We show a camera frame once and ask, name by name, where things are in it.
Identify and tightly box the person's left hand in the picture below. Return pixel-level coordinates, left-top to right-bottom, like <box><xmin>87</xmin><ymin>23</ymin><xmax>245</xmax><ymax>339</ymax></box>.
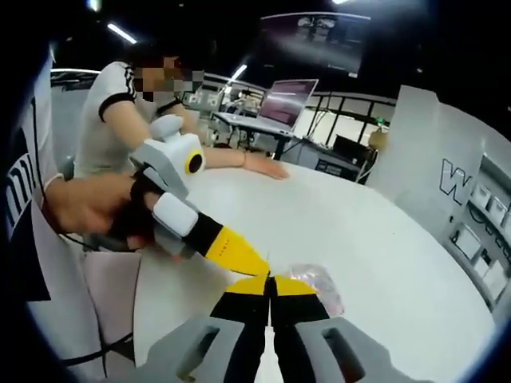
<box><xmin>46</xmin><ymin>173</ymin><xmax>161</xmax><ymax>253</ymax></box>

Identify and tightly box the hanging dark display screen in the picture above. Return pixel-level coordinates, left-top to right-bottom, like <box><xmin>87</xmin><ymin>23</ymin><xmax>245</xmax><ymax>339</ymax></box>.
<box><xmin>258</xmin><ymin>13</ymin><xmax>367</xmax><ymax>77</ymax></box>

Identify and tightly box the clear resealable bag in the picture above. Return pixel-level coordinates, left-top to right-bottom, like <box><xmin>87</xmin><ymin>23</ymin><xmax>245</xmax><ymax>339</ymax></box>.
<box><xmin>275</xmin><ymin>262</ymin><xmax>347</xmax><ymax>319</ymax></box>

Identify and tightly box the grey metal shelf unit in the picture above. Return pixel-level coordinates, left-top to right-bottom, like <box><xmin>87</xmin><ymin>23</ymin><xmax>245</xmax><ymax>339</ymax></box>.
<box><xmin>449</xmin><ymin>153</ymin><xmax>511</xmax><ymax>314</ymax></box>

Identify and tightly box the pale yellow container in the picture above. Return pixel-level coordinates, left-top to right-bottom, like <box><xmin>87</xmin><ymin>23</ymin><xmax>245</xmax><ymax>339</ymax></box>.
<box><xmin>368</xmin><ymin>126</ymin><xmax>391</xmax><ymax>153</ymax></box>

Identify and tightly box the thin black cable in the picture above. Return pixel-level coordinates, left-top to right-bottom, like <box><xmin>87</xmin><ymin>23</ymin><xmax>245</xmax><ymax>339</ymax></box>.
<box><xmin>32</xmin><ymin>98</ymin><xmax>137</xmax><ymax>366</ymax></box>

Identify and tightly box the person's white printed shirt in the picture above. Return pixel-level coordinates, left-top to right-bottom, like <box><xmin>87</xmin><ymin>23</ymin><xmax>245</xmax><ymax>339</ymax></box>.
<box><xmin>4</xmin><ymin>42</ymin><xmax>109</xmax><ymax>378</ymax></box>

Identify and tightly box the grey laptop desk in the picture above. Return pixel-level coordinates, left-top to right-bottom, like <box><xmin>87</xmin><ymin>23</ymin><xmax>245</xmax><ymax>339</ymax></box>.
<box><xmin>210</xmin><ymin>110</ymin><xmax>299</xmax><ymax>161</ymax></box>

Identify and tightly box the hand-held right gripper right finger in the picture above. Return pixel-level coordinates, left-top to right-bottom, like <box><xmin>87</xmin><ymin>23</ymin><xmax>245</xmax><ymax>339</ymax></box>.
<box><xmin>269</xmin><ymin>273</ymin><xmax>391</xmax><ymax>383</ymax></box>

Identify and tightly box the long ceiling light strip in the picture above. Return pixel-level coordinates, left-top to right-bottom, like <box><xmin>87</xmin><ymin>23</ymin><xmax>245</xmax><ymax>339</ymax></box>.
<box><xmin>105</xmin><ymin>22</ymin><xmax>140</xmax><ymax>45</ymax></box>

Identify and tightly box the open silver laptop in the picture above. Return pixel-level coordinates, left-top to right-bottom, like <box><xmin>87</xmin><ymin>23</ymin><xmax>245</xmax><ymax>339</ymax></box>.
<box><xmin>214</xmin><ymin>78</ymin><xmax>321</xmax><ymax>136</ymax></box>

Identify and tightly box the black box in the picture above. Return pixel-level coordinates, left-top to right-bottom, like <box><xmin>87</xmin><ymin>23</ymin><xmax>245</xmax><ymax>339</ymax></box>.
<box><xmin>332</xmin><ymin>134</ymin><xmax>371</xmax><ymax>165</ymax></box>

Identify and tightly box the group of white storage bins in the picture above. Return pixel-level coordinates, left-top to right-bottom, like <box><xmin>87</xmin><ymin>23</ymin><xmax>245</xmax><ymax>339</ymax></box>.
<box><xmin>453</xmin><ymin>181</ymin><xmax>511</xmax><ymax>306</ymax></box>

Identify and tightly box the grey low cabinet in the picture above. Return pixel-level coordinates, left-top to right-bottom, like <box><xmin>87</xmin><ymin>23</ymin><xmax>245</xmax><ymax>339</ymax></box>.
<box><xmin>278</xmin><ymin>136</ymin><xmax>370</xmax><ymax>185</ymax></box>

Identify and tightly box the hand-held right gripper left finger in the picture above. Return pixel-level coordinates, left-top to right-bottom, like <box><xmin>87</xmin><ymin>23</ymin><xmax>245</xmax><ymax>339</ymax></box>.
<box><xmin>146</xmin><ymin>274</ymin><xmax>270</xmax><ymax>383</ymax></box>

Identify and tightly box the pale cloth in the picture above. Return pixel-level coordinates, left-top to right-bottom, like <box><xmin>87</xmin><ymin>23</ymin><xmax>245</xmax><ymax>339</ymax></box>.
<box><xmin>85</xmin><ymin>250</ymin><xmax>144</xmax><ymax>374</ymax></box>

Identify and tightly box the white partition panel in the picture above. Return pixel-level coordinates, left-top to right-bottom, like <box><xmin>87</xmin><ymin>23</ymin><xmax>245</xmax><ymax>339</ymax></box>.
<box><xmin>366</xmin><ymin>85</ymin><xmax>511</xmax><ymax>251</ymax></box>

